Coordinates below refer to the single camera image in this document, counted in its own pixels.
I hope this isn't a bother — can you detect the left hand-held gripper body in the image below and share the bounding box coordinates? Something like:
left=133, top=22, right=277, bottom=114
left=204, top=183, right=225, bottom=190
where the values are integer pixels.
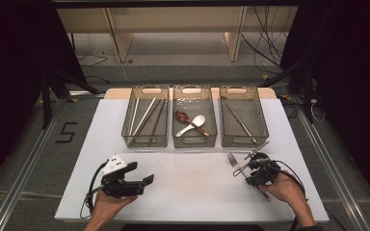
left=99, top=154, right=146, bottom=199

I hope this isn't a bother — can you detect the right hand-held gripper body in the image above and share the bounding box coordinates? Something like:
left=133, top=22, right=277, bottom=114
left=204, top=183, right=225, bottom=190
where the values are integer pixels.
left=244, top=141, right=282, bottom=187

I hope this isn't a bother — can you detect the metal fork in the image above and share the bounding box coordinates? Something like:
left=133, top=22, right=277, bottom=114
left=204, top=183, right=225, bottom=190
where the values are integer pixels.
left=226, top=152, right=272, bottom=202

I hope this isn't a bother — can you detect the smoky clear plastic bin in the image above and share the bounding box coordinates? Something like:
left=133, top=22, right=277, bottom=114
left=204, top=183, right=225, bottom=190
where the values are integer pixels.
left=172, top=85, right=219, bottom=149
left=120, top=85, right=171, bottom=148
left=219, top=85, right=270, bottom=149

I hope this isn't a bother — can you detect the white chopstick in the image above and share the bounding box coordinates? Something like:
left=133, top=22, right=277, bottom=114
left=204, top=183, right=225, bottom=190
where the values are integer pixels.
left=128, top=97, right=141, bottom=137
left=131, top=96, right=158, bottom=138

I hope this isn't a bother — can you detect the metal knife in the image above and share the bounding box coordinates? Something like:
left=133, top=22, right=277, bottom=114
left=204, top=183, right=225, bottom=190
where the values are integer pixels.
left=224, top=102, right=258, bottom=144

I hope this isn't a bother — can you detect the brown wooden spoon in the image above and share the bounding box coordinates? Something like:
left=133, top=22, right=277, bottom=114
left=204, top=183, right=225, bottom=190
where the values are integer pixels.
left=174, top=110, right=211, bottom=138

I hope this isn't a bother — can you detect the white ceramic spoon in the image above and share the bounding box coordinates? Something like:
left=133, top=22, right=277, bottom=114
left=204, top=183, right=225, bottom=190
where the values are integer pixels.
left=175, top=115, right=206, bottom=139

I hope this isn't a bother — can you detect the person's left hand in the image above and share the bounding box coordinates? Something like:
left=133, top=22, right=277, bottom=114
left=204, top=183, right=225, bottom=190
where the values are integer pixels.
left=91, top=192, right=139, bottom=225

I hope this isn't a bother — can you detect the person's right hand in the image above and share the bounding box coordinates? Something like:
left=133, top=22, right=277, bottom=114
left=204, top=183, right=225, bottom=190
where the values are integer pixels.
left=262, top=172, right=306, bottom=210

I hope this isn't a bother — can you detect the white table sheet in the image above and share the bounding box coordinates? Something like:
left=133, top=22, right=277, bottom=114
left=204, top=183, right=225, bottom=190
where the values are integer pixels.
left=54, top=98, right=330, bottom=224

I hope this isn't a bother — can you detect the black metal stand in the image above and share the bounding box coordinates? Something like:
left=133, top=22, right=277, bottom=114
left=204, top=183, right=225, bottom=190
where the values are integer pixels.
left=258, top=57, right=317, bottom=124

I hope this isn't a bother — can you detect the black tripod stand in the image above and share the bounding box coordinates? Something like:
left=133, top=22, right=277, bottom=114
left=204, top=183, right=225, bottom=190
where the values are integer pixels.
left=40, top=68, right=100, bottom=129

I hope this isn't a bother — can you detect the black curtain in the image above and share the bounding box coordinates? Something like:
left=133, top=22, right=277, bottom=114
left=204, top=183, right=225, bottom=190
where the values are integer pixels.
left=0, top=0, right=89, bottom=196
left=280, top=0, right=370, bottom=215

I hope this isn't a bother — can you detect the light wooden desk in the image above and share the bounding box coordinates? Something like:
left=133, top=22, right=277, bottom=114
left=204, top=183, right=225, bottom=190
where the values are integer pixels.
left=57, top=6, right=300, bottom=64

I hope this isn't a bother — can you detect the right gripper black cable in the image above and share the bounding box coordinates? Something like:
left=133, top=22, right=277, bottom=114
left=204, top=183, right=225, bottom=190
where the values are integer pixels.
left=268, top=159, right=306, bottom=201

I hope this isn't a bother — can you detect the aluminium floor rail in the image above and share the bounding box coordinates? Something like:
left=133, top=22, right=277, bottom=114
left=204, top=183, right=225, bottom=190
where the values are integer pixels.
left=297, top=109, right=370, bottom=231
left=0, top=99, right=70, bottom=231

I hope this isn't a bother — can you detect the thin black floor cable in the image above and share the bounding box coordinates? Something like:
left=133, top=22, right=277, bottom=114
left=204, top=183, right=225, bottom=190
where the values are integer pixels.
left=77, top=52, right=109, bottom=68

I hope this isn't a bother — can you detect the bundle of black cables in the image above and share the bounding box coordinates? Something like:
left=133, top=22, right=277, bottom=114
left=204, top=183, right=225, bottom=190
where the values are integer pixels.
left=240, top=6, right=292, bottom=75

